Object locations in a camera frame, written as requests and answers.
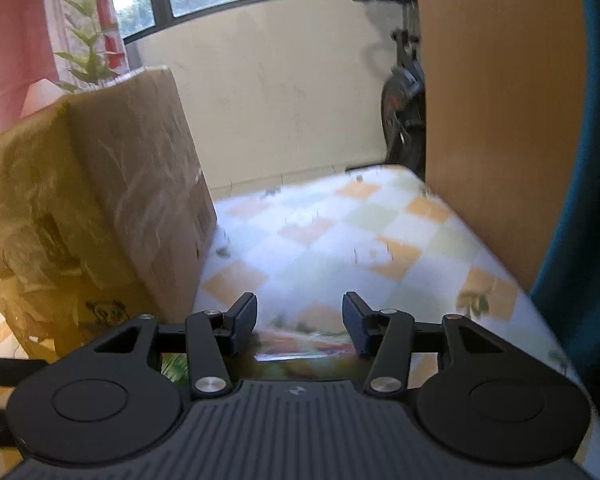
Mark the black exercise bike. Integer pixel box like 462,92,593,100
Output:
347,0,428,181

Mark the wooden board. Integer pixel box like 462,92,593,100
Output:
410,0,588,296

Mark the plastic lined cardboard box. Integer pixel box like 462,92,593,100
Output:
0,65,218,361

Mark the printed room backdrop cloth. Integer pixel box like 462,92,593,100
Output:
0,0,131,146

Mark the checkered floral tablecloth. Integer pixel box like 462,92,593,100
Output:
0,165,600,441

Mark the green snack packet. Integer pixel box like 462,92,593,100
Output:
160,327,381,386

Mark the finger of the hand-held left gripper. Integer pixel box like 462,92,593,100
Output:
0,350,48,386

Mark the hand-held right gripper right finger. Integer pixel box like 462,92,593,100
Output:
343,291,501,396

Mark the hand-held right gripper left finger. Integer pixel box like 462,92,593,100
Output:
94,292,258,398

